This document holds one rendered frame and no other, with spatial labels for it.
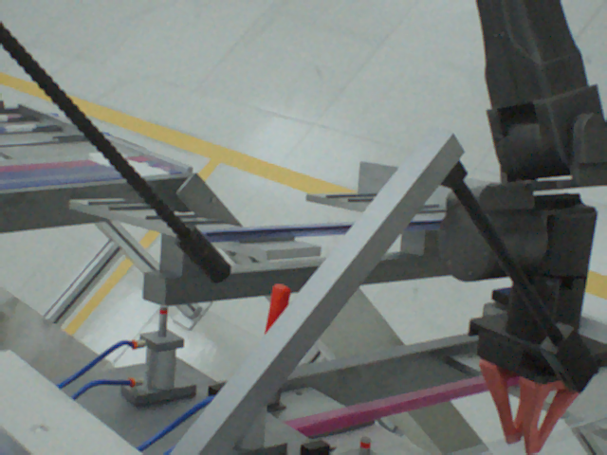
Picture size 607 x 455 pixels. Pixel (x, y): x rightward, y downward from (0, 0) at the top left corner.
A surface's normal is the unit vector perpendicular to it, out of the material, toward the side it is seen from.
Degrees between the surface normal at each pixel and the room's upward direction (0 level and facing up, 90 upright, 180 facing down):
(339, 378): 90
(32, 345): 0
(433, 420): 90
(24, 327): 0
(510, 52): 56
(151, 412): 46
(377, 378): 90
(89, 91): 0
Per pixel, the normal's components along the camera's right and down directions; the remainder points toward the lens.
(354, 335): 0.68, 0.15
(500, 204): 0.57, -0.04
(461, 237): -0.82, 0.05
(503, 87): -0.79, 0.28
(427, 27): -0.50, -0.62
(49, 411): 0.09, -0.97
